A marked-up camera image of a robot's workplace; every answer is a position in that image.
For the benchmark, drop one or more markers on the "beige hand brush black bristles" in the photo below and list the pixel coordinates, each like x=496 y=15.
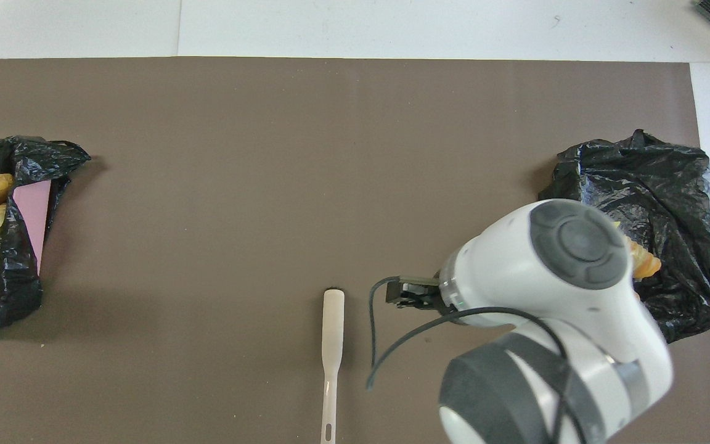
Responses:
x=333 y=320

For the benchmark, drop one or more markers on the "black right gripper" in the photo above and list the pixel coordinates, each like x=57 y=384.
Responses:
x=428 y=295

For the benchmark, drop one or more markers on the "brown table mat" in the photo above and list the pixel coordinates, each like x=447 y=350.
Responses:
x=207 y=154

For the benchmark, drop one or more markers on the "orange striped croissant toy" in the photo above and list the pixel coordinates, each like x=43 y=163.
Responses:
x=646 y=266

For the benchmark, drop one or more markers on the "pink plastic bin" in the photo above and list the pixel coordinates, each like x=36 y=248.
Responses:
x=33 y=209

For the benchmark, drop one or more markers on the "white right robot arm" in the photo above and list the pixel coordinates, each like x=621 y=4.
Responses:
x=546 y=277

